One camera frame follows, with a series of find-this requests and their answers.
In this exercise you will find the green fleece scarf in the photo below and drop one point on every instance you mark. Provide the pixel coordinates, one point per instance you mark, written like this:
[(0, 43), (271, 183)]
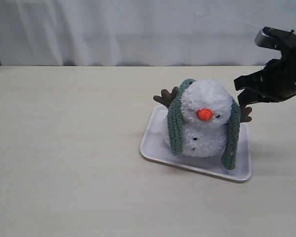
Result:
[(177, 123)]

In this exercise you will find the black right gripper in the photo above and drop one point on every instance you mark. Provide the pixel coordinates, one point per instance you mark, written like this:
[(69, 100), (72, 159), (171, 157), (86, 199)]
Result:
[(277, 80)]

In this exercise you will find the white backdrop curtain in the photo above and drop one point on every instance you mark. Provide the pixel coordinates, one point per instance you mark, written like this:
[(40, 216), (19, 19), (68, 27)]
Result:
[(139, 32)]

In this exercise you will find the white plush snowman toy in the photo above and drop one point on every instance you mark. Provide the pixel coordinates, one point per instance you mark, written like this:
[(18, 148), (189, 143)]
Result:
[(204, 118)]

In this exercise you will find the white rectangular plastic tray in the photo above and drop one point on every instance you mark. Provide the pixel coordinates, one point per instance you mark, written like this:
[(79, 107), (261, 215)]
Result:
[(153, 148)]

